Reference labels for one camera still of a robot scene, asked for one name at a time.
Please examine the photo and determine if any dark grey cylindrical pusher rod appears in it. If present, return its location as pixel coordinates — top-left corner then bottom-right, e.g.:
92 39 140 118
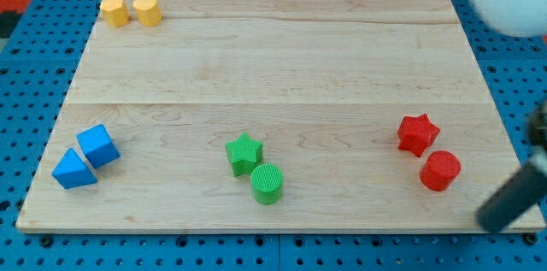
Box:
476 100 546 233

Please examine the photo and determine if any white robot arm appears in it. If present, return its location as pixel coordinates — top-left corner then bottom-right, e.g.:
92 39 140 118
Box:
469 0 546 233

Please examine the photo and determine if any blue cube block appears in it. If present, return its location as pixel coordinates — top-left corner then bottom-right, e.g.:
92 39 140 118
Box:
76 124 121 168

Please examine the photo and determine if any blue triangle block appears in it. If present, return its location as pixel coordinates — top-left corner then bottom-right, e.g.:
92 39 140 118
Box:
51 148 97 189

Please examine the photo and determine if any red cylinder block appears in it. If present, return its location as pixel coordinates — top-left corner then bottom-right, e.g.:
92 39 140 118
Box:
420 150 462 191

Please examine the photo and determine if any red star block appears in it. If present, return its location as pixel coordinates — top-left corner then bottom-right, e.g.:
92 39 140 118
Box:
397 114 440 157

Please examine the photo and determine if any green cylinder block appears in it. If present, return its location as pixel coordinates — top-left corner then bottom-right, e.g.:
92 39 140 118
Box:
250 163 284 205

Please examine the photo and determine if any green star block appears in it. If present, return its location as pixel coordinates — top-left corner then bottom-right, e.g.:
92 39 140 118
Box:
225 133 263 177

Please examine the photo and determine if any wooden board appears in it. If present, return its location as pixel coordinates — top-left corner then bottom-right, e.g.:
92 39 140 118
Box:
16 0 519 234

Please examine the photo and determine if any yellow heart block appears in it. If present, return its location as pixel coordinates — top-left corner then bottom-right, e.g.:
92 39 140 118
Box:
132 0 162 27

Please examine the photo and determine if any yellow hexagon block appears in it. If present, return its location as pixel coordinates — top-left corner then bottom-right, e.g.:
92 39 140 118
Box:
100 0 130 27

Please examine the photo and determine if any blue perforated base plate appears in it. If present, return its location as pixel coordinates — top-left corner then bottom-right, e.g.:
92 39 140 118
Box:
1 0 546 270

